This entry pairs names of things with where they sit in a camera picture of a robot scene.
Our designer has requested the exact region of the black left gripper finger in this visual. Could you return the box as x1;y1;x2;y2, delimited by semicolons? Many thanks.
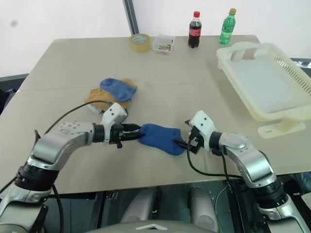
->
121;123;142;132
120;132;144;142

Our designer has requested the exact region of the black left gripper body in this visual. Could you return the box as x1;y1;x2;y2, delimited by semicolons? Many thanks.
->
109;123;127;149

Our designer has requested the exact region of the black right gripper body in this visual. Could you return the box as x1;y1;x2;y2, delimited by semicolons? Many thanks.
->
187;126;204;155

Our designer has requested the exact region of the dark blue sock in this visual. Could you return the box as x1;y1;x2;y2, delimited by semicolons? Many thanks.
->
137;123;187;157

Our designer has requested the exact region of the white sock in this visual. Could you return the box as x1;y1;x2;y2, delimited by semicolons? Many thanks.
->
90;104;105;115

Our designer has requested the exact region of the mustard yellow sock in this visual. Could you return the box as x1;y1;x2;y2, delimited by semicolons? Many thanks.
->
84;78;138;115

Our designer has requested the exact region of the light blue sock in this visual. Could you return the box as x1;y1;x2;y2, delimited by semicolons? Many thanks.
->
99;78;138;102

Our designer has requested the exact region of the cream plastic slotted basket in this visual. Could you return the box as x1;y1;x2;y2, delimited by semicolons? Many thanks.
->
216;42;311;139

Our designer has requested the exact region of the grey robot leg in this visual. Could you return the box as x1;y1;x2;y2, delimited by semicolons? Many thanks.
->
189;187;220;233
121;188;159;228

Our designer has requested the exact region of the clear box of coloured clips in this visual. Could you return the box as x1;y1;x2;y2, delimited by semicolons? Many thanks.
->
152;33;176;55

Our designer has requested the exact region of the clear packing tape roll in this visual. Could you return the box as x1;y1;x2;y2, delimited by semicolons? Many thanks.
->
129;33;152;54

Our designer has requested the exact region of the grey robot torso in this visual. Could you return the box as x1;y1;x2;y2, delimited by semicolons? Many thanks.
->
84;220;195;233

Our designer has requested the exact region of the cola bottle with red cap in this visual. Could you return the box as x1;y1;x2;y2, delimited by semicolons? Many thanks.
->
188;11;203;49

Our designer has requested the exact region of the green bottle with yellow cap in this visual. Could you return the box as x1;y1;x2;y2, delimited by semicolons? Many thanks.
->
218;8;237;45

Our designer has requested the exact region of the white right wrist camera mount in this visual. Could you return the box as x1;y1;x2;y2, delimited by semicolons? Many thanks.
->
189;110;217;151

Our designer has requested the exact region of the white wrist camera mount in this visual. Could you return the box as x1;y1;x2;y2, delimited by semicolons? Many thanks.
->
189;110;217;151
101;102;128;144

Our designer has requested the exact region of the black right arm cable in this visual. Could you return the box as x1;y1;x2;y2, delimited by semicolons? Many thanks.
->
186;135;244;181

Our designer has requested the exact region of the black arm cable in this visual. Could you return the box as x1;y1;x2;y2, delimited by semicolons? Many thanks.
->
186;135;244;181
36;101;113;146

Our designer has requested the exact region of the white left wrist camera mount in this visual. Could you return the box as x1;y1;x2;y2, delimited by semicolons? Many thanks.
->
101;102;128;144

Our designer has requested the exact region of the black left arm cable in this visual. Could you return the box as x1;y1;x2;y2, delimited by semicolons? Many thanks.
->
36;101;113;146

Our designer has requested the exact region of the thin white cable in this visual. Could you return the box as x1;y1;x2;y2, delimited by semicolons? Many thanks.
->
214;186;232;209

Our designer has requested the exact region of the grey wall post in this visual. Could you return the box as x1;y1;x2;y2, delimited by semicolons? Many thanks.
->
122;0;141;35

